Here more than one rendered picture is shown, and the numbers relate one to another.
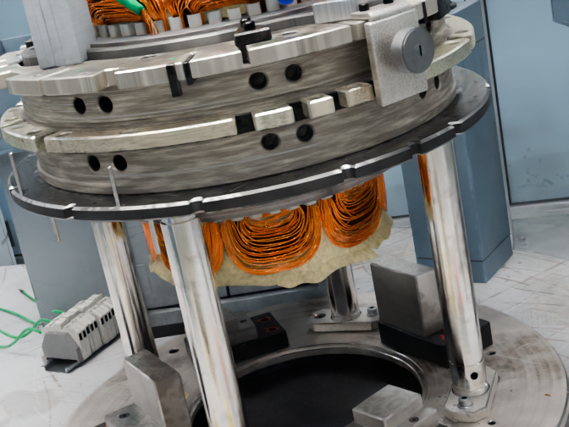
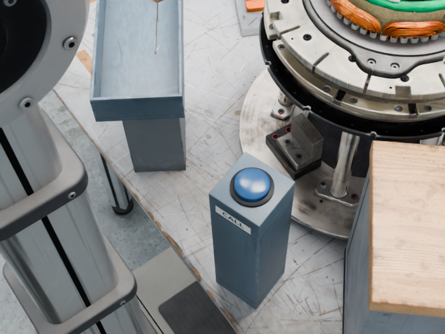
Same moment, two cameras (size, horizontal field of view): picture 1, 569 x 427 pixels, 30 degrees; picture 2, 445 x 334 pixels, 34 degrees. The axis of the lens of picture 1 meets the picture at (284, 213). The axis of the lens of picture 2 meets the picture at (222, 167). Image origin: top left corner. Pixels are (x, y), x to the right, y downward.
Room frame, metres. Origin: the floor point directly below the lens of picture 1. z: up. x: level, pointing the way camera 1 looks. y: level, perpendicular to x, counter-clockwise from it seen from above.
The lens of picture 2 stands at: (1.37, -0.17, 1.73)
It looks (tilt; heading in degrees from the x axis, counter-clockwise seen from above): 58 degrees down; 183
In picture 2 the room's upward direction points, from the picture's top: 3 degrees counter-clockwise
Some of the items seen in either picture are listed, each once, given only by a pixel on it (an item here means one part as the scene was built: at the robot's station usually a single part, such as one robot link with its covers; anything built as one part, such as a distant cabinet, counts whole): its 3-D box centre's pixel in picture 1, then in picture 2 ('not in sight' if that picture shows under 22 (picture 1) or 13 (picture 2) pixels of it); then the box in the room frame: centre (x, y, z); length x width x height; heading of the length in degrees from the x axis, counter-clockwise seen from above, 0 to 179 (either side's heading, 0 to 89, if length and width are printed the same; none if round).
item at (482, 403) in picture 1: (471, 393); (286, 101); (0.67, -0.11, 0.81); 0.07 x 0.03 x 0.01; 158
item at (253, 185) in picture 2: not in sight; (251, 184); (0.96, -0.16, 1.04); 0.04 x 0.04 x 0.01
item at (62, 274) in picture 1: (63, 183); not in sight; (1.04, 0.21, 0.92); 0.17 x 0.11 x 0.28; 174
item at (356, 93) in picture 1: (352, 94); not in sight; (0.58, -0.05, 1.06); 0.02 x 0.02 x 0.01; 25
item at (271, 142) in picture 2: (433, 332); (293, 150); (0.77, -0.10, 0.81); 0.08 x 0.05 x 0.02; 32
